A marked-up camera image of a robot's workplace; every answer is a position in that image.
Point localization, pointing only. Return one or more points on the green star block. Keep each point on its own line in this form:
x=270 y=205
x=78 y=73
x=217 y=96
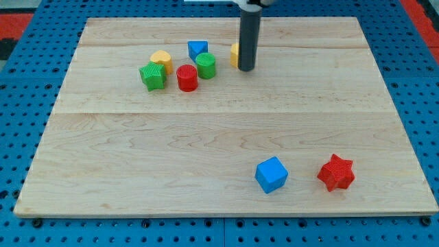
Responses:
x=153 y=76

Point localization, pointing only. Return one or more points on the red cylinder block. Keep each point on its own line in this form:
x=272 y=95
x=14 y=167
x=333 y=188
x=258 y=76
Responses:
x=187 y=77

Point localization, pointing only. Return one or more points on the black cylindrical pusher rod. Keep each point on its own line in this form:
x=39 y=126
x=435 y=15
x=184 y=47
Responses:
x=250 y=18

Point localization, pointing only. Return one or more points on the red star block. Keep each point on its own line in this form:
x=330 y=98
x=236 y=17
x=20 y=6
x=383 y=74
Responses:
x=337 y=173

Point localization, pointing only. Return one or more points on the light wooden board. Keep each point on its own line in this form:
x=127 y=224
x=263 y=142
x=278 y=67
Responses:
x=113 y=149

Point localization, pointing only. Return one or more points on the green cylinder block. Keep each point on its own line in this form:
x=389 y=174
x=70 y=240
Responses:
x=206 y=65

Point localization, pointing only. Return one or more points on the blue triangle block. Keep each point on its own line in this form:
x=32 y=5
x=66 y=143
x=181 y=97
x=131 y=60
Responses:
x=196 y=47

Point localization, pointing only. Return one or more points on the yellow heart block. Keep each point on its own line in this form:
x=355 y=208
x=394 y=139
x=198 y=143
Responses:
x=164 y=58

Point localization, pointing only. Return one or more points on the yellow block behind rod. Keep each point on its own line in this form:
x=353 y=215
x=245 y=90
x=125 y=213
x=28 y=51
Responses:
x=234 y=55

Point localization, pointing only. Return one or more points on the blue cube block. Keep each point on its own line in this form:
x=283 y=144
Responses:
x=271 y=174

